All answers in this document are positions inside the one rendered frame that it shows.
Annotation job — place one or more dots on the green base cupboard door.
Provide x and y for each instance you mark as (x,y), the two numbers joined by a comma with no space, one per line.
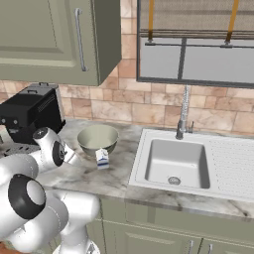
(145,238)
(228,248)

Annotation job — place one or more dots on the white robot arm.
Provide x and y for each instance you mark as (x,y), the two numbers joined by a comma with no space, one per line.
(49,211)

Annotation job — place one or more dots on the green wall cupboard door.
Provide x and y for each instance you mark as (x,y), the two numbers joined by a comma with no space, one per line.
(46,36)

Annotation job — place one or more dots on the sage green bowl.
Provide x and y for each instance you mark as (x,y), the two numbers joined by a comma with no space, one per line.
(98,138)

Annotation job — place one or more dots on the black coffee machine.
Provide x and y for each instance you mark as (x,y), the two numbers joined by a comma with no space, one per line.
(29,114)

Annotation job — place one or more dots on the window with roman blind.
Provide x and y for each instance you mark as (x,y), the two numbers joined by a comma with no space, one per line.
(195,41)

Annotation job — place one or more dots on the white and blue milk carton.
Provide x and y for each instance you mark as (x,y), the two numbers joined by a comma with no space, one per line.
(102,160)

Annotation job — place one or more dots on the silver tap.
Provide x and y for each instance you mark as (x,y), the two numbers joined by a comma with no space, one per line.
(183,115)

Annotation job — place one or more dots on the white sink with drainer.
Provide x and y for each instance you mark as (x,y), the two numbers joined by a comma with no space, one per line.
(195,165)

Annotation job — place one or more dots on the green drawer front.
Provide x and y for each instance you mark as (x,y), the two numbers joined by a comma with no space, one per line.
(188,221)

